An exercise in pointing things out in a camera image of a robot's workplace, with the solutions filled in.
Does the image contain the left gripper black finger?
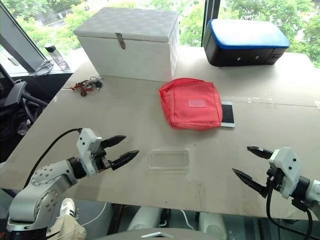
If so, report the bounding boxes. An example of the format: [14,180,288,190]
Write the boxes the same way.
[100,134,127,151]
[109,149,140,171]

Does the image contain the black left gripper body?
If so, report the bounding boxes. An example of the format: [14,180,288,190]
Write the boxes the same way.
[93,142,113,174]

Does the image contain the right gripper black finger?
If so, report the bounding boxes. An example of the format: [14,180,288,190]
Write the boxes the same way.
[246,146,275,161]
[232,167,268,199]

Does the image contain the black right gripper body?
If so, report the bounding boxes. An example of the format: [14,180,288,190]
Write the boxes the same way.
[261,167,285,199]

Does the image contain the white smartphone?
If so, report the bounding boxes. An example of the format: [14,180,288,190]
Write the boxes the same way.
[148,147,192,175]
[219,100,236,129]

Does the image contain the red fabric pouch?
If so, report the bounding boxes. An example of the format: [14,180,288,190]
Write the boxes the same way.
[159,77,224,131]

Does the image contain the black case with blue lid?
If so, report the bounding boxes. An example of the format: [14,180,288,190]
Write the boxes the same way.
[201,18,291,68]

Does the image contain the white rounded robot leg shell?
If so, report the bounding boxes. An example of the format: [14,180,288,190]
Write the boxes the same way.
[126,206,163,232]
[199,211,228,240]

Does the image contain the white sneaker with black stripes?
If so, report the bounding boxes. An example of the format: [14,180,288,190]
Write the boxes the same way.
[59,197,77,221]

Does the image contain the bunch of keys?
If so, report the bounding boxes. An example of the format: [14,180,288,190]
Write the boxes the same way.
[69,76,104,97]

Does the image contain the grey robot chest cover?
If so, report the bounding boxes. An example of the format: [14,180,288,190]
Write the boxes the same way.
[98,226,211,240]

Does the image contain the crumpled grey wrapper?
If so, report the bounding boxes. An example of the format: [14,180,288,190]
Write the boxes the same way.
[17,119,32,136]

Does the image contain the white woven storage box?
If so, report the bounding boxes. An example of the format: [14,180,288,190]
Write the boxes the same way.
[73,6,181,83]

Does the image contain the clear water bottle black cap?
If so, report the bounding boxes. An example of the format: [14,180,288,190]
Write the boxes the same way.
[44,44,70,71]

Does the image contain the folded eyeglasses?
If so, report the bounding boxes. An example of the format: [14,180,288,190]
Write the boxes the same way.
[33,59,55,77]

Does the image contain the black office chair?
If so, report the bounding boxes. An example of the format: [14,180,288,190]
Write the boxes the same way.
[0,63,50,141]

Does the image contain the dark window mullion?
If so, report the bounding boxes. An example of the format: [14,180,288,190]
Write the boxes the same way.
[200,0,210,48]

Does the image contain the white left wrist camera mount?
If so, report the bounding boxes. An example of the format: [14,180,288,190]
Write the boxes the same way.
[76,128,103,176]

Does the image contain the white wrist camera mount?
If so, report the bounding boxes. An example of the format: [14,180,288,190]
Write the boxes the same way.
[268,146,302,200]
[76,128,103,176]

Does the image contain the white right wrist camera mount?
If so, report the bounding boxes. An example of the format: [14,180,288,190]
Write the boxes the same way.
[268,146,302,200]

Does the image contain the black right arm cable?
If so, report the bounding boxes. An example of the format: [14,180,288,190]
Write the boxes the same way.
[265,174,320,240]

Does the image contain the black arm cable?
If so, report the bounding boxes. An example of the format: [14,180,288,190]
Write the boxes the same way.
[23,127,83,190]
[265,174,320,240]

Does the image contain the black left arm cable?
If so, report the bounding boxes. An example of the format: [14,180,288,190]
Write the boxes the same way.
[23,127,83,190]

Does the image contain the thin white cable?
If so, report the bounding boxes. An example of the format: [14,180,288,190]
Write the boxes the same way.
[81,201,108,228]

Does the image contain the thick white cable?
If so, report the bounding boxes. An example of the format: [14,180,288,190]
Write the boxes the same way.
[179,209,196,230]

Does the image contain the grey slanted window frame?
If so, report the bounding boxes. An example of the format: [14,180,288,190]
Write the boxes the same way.
[0,0,50,73]

